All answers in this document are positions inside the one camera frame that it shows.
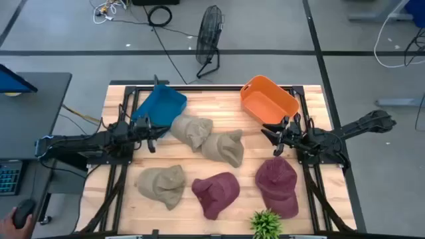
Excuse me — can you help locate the small green plant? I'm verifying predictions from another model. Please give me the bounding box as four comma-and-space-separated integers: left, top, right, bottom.
249, 208, 284, 239

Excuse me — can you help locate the black desk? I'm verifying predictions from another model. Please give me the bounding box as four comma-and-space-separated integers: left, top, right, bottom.
0, 72, 73, 161

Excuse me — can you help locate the black aluminium table frame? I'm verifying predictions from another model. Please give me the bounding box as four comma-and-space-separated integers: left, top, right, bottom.
76, 84, 358, 239

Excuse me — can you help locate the long white floor cable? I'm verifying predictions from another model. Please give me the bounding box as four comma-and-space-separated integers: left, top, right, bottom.
373, 0, 425, 69

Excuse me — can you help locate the dark keyboard table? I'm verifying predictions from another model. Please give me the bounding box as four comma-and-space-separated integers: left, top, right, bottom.
0, 158, 57, 239

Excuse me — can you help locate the computer monitor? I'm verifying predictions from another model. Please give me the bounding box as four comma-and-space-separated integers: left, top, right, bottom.
0, 63, 39, 94

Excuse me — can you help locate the black computer mouse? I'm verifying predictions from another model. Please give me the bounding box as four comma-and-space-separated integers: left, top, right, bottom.
12, 198, 37, 230

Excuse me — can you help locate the coiled black cable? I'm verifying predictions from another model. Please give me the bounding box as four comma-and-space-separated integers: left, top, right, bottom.
147, 5, 173, 28

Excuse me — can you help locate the blue plastic bin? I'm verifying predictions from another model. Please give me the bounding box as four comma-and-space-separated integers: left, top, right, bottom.
131, 84, 188, 129

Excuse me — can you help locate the black floor cable bundle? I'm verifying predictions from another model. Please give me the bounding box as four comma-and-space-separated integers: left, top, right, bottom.
403, 28, 425, 67

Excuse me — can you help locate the grey desk foot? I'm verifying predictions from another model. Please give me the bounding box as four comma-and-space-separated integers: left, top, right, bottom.
375, 94, 425, 108
347, 0, 416, 23

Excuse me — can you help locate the khaki baseball cap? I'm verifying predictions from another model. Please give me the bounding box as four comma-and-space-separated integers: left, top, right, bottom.
134, 165, 187, 211
201, 129, 245, 169
170, 114, 214, 153

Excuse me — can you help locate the yellow cable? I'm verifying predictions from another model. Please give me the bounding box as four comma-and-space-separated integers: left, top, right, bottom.
61, 104, 102, 124

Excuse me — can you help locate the maroon baseball cap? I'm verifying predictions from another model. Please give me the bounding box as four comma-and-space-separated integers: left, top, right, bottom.
254, 156, 299, 219
191, 171, 241, 221

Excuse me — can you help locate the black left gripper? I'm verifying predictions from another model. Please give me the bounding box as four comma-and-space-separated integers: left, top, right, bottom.
133, 114, 170, 154

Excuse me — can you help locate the black floor fan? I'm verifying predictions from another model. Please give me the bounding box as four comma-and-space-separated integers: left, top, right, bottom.
195, 5, 225, 80

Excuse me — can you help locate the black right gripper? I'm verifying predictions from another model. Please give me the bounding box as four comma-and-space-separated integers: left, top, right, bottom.
260, 115, 301, 157

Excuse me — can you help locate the blue container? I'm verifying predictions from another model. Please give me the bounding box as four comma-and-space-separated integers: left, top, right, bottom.
403, 0, 425, 29

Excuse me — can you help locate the person's hand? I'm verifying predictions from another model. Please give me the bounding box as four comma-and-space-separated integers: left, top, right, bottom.
0, 207, 34, 239

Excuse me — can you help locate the orange plastic bin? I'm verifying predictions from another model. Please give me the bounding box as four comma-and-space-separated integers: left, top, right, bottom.
240, 75, 300, 125

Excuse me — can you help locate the white cable bundle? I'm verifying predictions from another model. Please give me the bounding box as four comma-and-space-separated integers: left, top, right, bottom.
92, 0, 129, 25

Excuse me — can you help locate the long black fan cable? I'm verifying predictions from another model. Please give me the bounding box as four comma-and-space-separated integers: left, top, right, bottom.
141, 5, 200, 86

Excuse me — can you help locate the backlit black keyboard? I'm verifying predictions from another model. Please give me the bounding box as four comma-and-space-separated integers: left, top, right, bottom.
0, 160, 23, 197

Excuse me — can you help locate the black box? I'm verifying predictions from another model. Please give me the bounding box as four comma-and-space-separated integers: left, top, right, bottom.
131, 0, 181, 7

